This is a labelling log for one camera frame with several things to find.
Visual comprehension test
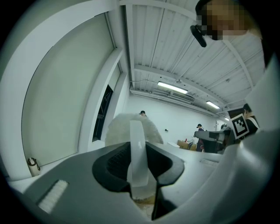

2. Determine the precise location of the black head-worn camera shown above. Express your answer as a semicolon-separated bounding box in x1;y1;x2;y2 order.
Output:
189;24;207;48

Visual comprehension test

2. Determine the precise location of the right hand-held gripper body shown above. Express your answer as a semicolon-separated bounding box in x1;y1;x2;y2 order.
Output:
216;113;251;152

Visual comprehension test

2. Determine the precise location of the small brown cardboard carton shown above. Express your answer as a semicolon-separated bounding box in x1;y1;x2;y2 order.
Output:
177;140;191;151

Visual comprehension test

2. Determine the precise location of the ceiling strip light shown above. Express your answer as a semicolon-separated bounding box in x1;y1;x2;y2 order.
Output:
157;80;189;94
205;100;221;109

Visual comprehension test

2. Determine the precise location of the person's head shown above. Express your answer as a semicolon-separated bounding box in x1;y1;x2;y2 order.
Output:
195;0;263;41

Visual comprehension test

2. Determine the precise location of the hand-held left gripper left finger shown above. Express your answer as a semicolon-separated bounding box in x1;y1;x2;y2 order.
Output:
8;141;153;224

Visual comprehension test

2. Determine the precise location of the dark window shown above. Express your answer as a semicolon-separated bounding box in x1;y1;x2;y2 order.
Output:
92;84;114;142

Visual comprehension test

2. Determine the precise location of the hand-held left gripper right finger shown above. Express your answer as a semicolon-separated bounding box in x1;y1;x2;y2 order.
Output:
145;126;280;221

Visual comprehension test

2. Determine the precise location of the white ceiling air conditioner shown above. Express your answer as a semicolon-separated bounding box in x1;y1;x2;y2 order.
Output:
170;90;196;103

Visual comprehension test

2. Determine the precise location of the white bath sponge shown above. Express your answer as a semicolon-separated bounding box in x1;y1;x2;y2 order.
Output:
105;112;165;189

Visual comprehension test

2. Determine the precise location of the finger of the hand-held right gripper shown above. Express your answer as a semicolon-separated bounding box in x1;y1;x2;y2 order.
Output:
194;130;220;141

